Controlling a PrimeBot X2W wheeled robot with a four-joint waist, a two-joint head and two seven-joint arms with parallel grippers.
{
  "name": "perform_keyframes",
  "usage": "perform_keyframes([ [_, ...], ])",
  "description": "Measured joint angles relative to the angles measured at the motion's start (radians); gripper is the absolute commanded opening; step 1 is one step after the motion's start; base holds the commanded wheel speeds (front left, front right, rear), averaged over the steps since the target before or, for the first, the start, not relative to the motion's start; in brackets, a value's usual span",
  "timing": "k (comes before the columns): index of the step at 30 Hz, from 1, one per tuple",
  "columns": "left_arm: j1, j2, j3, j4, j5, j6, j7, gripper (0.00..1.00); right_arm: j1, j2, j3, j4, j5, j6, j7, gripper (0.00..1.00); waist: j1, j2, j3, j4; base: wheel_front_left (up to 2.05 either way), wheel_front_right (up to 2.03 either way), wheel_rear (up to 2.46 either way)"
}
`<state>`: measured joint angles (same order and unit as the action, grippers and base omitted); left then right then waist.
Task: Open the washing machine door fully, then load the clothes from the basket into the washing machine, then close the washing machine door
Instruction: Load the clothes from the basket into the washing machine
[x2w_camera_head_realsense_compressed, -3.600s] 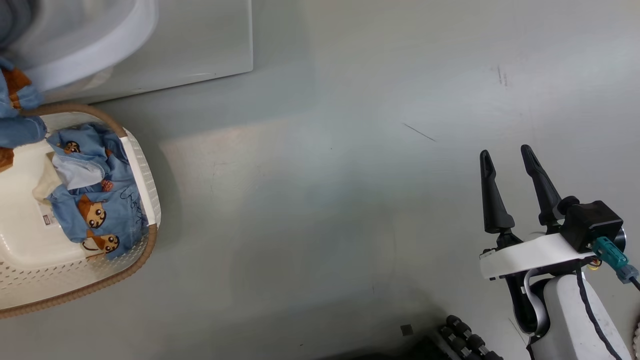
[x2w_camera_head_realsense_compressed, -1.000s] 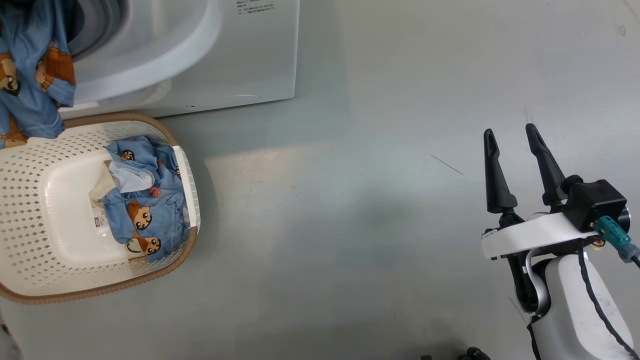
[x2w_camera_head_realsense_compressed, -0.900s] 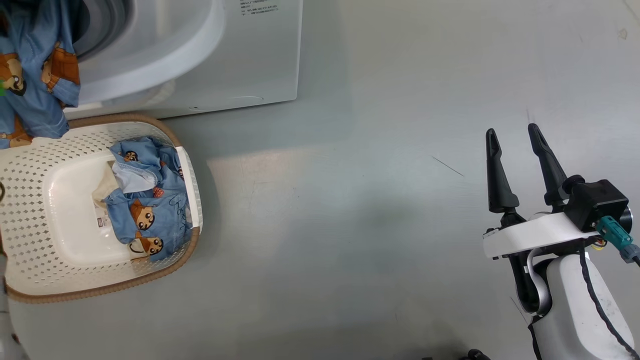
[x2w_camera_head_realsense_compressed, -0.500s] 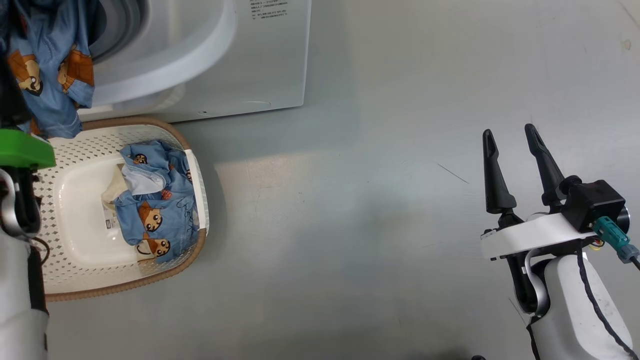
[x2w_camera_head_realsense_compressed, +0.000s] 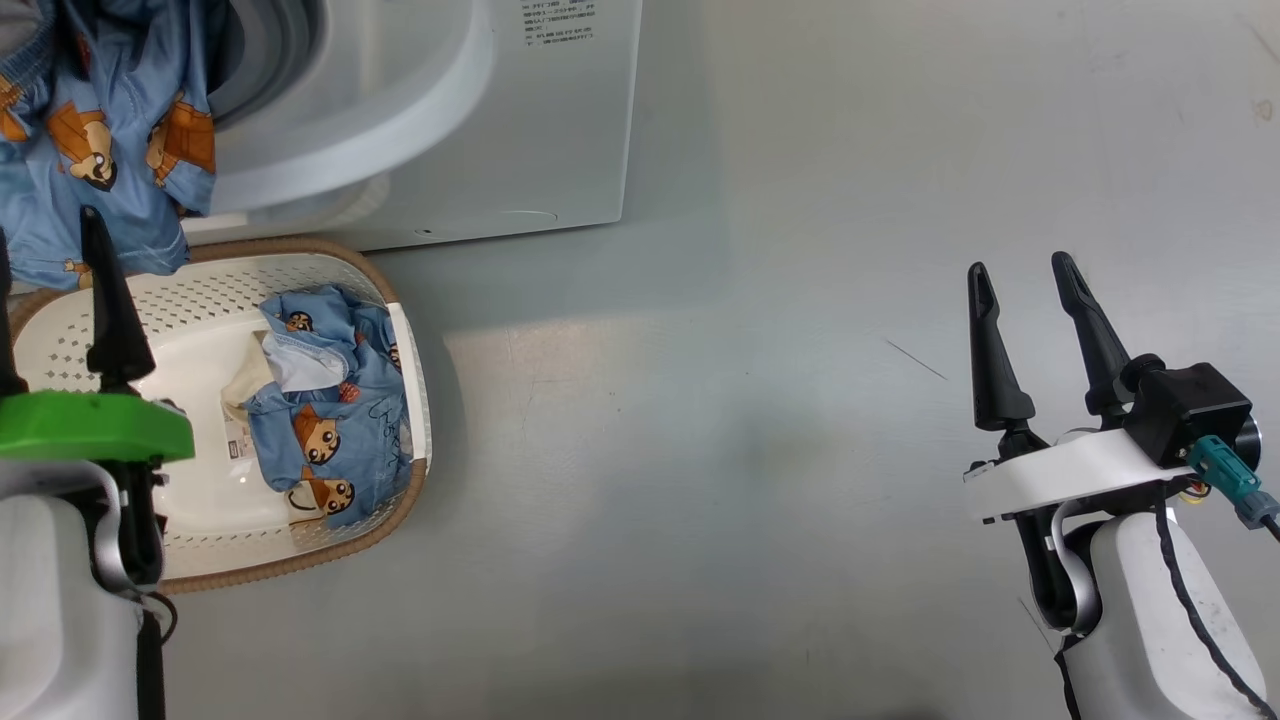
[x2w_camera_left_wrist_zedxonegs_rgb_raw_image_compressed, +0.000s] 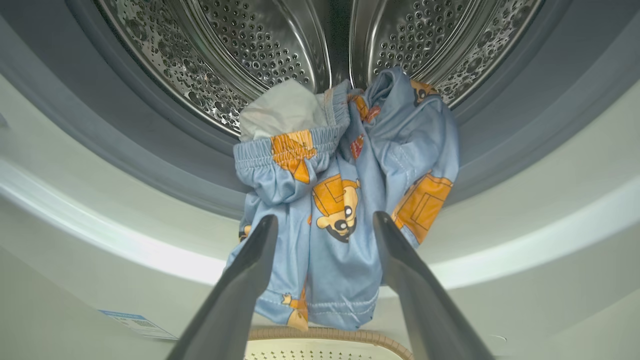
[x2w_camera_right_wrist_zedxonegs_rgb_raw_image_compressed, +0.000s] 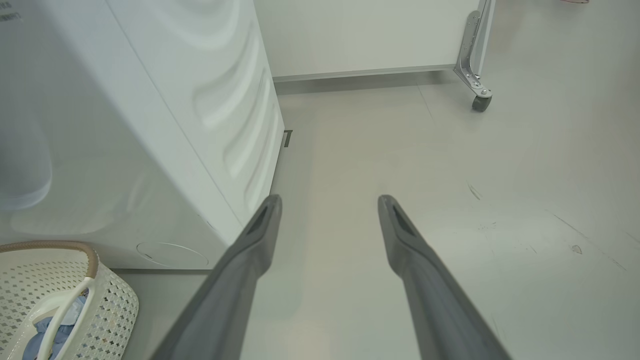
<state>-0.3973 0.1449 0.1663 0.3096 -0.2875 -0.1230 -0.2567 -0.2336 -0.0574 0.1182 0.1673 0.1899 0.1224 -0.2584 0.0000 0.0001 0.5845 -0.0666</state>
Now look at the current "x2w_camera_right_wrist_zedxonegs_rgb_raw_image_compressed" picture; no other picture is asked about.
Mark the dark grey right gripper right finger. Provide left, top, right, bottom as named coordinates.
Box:
left=377, top=194, right=511, bottom=360

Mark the white front-load washing machine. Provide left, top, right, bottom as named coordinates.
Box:
left=0, top=0, right=286, bottom=272

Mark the white perforated laundry basket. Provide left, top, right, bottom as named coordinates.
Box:
left=0, top=241, right=140, bottom=360

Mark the white partition panel on casters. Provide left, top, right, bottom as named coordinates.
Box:
left=252, top=0, right=497, bottom=112

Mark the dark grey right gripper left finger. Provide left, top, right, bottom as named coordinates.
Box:
left=150, top=194, right=283, bottom=360

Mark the blue bear-print garment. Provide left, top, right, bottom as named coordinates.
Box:
left=22, top=294, right=90, bottom=360

